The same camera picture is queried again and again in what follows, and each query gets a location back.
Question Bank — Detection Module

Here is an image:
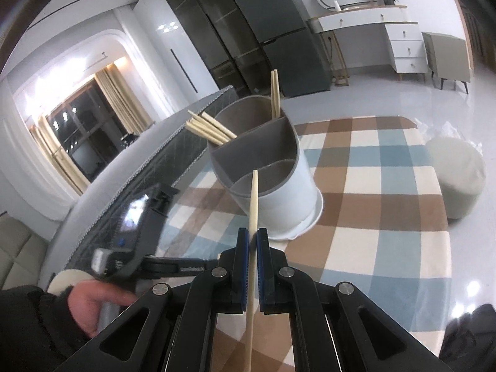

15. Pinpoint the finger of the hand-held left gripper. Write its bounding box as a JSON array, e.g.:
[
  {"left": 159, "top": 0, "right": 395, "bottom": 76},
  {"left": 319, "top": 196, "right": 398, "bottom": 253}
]
[{"left": 143, "top": 254, "right": 221, "bottom": 280}]

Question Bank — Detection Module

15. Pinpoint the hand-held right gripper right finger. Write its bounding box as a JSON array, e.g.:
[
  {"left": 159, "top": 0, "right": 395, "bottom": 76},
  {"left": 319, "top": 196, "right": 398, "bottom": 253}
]
[{"left": 254, "top": 228, "right": 454, "bottom": 372}]

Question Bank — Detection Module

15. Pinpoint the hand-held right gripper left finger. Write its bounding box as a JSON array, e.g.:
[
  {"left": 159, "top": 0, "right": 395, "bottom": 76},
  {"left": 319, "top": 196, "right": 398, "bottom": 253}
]
[{"left": 54, "top": 228, "right": 250, "bottom": 372}]

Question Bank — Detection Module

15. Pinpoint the grey white utensil holder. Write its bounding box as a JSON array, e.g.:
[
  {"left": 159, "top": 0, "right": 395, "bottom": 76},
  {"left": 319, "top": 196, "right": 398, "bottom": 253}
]
[{"left": 207, "top": 95, "right": 324, "bottom": 241}]

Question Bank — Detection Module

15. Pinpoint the person's left forearm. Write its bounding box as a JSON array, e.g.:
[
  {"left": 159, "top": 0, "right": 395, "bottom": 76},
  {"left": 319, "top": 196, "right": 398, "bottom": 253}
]
[{"left": 0, "top": 270, "right": 101, "bottom": 372}]

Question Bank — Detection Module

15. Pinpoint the person's left hand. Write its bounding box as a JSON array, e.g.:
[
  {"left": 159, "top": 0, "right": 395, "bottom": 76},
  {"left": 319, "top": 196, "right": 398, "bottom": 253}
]
[{"left": 66, "top": 279, "right": 137, "bottom": 339}]

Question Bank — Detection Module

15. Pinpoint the grey mattress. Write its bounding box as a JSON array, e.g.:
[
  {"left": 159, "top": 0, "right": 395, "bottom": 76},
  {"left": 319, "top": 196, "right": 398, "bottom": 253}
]
[{"left": 46, "top": 85, "right": 239, "bottom": 272}]

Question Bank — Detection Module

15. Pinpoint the dark window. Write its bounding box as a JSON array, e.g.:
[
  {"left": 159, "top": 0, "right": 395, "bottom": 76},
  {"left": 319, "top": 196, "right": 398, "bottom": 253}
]
[{"left": 44, "top": 81, "right": 136, "bottom": 183}]

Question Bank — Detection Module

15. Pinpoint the beige sofa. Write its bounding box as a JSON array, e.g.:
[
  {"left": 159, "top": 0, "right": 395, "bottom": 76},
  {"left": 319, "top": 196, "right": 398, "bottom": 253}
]
[{"left": 0, "top": 211, "right": 49, "bottom": 291}]

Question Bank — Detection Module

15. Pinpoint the plaid tablecloth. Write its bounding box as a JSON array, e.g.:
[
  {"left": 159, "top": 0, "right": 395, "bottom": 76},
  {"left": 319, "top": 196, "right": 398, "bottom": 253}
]
[{"left": 157, "top": 115, "right": 453, "bottom": 372}]

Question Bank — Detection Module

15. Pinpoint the white wardrobe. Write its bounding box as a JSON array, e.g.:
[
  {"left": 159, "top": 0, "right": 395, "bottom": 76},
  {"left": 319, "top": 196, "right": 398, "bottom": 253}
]
[{"left": 133, "top": 0, "right": 221, "bottom": 125}]

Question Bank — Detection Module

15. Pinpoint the white round pouf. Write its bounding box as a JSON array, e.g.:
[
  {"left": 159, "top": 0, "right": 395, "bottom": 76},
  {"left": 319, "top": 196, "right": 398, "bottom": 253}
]
[{"left": 425, "top": 135, "right": 487, "bottom": 219}]

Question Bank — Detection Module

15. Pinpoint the dark grey refrigerator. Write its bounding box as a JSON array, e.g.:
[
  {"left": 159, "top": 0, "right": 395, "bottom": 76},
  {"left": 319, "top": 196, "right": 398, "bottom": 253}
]
[{"left": 226, "top": 0, "right": 333, "bottom": 98}]

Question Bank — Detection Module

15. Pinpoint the dark glass cabinet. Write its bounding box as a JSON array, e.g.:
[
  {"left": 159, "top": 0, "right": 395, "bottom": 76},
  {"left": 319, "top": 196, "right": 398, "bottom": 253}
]
[{"left": 154, "top": 0, "right": 285, "bottom": 94}]

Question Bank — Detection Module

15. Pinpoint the clear plastic wrap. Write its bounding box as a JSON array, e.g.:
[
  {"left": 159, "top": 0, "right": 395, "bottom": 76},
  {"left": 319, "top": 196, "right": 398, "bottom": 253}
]
[{"left": 416, "top": 118, "right": 483, "bottom": 150}]

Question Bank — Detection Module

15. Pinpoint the white dressing desk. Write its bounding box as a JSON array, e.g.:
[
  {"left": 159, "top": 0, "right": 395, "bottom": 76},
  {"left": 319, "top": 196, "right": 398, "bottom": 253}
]
[{"left": 308, "top": 5, "right": 429, "bottom": 82}]

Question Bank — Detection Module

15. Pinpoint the beige nightstand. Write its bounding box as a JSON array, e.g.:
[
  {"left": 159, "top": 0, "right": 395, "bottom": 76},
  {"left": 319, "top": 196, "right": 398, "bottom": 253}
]
[{"left": 422, "top": 31, "right": 474, "bottom": 94}]

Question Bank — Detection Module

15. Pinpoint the wooden door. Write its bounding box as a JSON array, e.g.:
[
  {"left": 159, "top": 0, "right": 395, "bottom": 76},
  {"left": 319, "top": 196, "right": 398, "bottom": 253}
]
[{"left": 451, "top": 0, "right": 496, "bottom": 86}]

